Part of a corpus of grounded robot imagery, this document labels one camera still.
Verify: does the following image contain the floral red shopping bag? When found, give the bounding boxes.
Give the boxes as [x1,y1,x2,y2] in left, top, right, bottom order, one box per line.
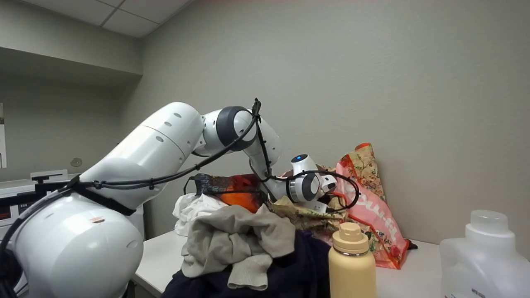
[268,140,414,271]

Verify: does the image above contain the white cloth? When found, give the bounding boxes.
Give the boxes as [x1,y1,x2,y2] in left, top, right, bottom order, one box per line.
[172,192,228,238]

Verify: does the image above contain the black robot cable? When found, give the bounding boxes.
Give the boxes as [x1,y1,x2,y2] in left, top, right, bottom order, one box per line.
[0,96,361,283]

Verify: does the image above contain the orange basket with dark handles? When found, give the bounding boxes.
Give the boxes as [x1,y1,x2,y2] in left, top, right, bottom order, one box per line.
[183,172,271,215]

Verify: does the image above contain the pale yellow water bottle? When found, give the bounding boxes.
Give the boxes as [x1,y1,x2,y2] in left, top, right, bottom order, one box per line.
[326,220,379,298]

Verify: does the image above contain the translucent detergent jug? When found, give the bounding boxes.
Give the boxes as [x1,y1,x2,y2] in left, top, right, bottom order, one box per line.
[438,208,530,298]

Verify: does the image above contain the grey garment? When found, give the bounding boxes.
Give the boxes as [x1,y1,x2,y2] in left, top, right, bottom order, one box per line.
[178,203,298,293]

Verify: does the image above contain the navy blue garment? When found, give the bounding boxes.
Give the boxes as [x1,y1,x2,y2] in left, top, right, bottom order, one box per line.
[160,228,332,298]

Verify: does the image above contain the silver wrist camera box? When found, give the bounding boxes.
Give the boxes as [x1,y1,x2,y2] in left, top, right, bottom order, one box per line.
[323,173,339,195]

